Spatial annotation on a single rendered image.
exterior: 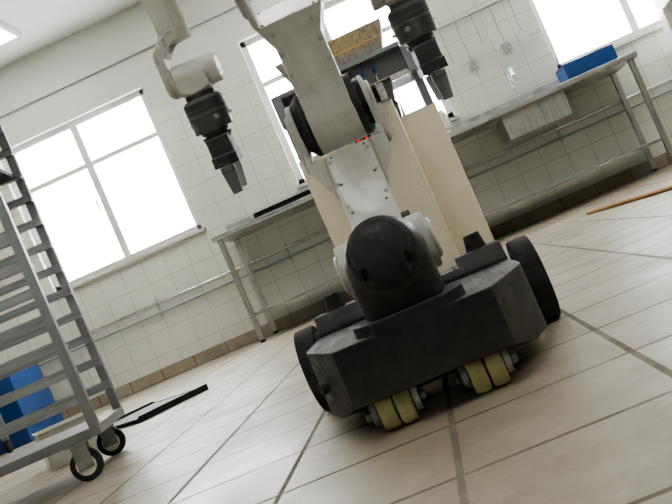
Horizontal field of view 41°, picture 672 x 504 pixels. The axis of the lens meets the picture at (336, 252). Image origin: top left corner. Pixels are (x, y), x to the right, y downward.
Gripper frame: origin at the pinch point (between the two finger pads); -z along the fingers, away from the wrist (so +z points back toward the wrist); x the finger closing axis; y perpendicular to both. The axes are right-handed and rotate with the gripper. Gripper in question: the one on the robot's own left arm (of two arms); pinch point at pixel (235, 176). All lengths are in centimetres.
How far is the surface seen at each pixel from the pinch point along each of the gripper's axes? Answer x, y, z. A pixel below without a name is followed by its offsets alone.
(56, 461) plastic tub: 142, 133, -87
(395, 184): 167, -34, -38
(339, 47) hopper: 254, -35, 22
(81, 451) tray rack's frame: 62, 86, -63
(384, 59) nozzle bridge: 255, -53, 8
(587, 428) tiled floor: -92, -40, -38
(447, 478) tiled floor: -89, -22, -39
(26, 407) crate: 464, 288, -133
